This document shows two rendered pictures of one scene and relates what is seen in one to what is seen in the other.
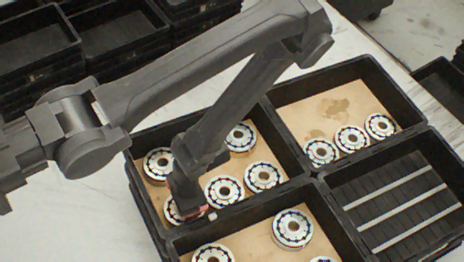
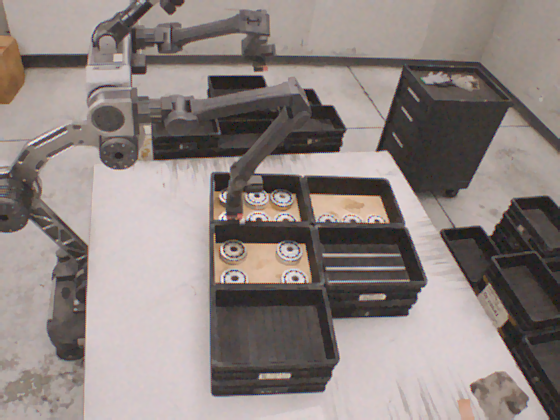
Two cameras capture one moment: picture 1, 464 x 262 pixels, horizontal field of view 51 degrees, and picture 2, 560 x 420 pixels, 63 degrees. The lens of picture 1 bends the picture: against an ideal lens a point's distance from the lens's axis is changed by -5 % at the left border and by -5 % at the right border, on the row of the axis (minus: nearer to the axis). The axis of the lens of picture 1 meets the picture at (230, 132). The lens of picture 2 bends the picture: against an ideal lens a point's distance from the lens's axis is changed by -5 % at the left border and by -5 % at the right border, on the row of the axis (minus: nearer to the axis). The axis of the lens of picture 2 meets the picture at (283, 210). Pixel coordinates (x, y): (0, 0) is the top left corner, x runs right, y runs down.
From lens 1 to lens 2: 0.88 m
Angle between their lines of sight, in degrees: 15
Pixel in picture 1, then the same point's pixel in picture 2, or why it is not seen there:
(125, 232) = (195, 232)
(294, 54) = (290, 119)
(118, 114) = (196, 109)
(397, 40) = (463, 216)
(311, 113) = (335, 203)
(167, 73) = (222, 101)
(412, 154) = (391, 245)
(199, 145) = (241, 165)
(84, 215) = (177, 216)
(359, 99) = (372, 206)
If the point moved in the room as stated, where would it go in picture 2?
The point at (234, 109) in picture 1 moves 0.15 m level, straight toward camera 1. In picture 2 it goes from (261, 146) to (238, 169)
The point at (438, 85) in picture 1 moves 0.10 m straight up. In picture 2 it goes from (471, 247) to (478, 236)
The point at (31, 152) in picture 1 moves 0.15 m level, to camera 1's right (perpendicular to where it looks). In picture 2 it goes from (156, 110) to (199, 127)
